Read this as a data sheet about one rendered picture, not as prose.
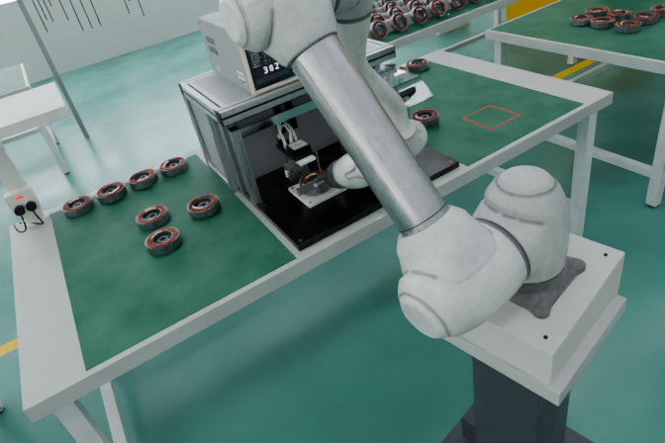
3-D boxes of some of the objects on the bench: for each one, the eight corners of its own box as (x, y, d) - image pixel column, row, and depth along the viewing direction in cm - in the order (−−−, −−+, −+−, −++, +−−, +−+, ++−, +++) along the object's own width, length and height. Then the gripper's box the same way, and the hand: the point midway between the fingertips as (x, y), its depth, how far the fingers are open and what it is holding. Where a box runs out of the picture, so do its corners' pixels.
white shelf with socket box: (124, 221, 182) (65, 105, 158) (15, 268, 169) (-67, 150, 144) (106, 185, 209) (53, 81, 184) (11, 223, 195) (-58, 118, 171)
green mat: (297, 258, 147) (296, 257, 147) (85, 371, 125) (85, 371, 125) (195, 153, 218) (195, 153, 218) (49, 214, 196) (49, 214, 196)
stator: (338, 186, 169) (336, 177, 167) (311, 200, 165) (309, 191, 163) (322, 174, 178) (320, 165, 176) (295, 187, 173) (292, 178, 171)
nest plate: (347, 189, 169) (346, 186, 168) (309, 208, 163) (309, 205, 163) (325, 173, 180) (324, 170, 180) (288, 191, 175) (287, 188, 174)
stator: (429, 114, 210) (428, 105, 208) (444, 122, 201) (443, 114, 199) (406, 122, 207) (405, 114, 205) (421, 132, 198) (420, 123, 196)
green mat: (584, 104, 194) (584, 103, 194) (467, 166, 172) (467, 165, 171) (423, 59, 265) (423, 59, 265) (327, 100, 243) (327, 99, 243)
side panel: (240, 189, 186) (214, 110, 169) (233, 192, 185) (206, 113, 168) (215, 163, 207) (189, 91, 190) (208, 166, 206) (181, 93, 189)
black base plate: (459, 166, 172) (458, 160, 171) (299, 251, 149) (298, 245, 148) (378, 128, 208) (377, 123, 207) (238, 191, 185) (237, 186, 184)
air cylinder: (310, 173, 182) (307, 160, 179) (292, 181, 180) (288, 168, 177) (303, 168, 186) (300, 155, 183) (285, 176, 184) (282, 163, 181)
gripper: (310, 203, 145) (288, 207, 165) (378, 169, 154) (350, 176, 174) (299, 180, 145) (279, 186, 165) (368, 146, 154) (341, 157, 174)
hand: (317, 181), depth 168 cm, fingers open, 13 cm apart
